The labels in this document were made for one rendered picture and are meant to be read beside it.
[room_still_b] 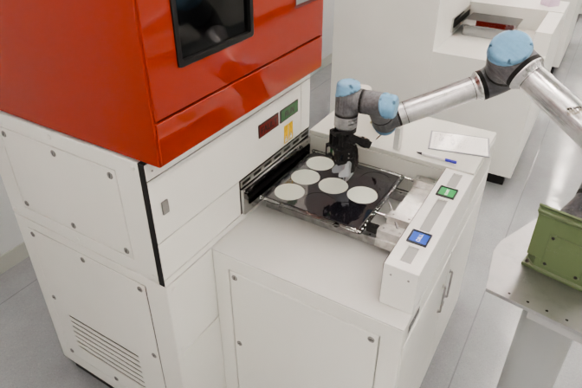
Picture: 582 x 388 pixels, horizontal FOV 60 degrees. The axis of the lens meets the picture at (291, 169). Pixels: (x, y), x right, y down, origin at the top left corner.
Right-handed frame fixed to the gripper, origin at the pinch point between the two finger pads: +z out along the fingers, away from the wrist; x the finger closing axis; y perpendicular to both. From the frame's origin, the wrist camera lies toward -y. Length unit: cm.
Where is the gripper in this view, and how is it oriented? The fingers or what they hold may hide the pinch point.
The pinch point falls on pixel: (346, 177)
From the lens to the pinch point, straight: 175.5
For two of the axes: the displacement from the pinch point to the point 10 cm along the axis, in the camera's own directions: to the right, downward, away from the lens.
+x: 5.5, 4.4, -7.1
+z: 0.0, 8.5, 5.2
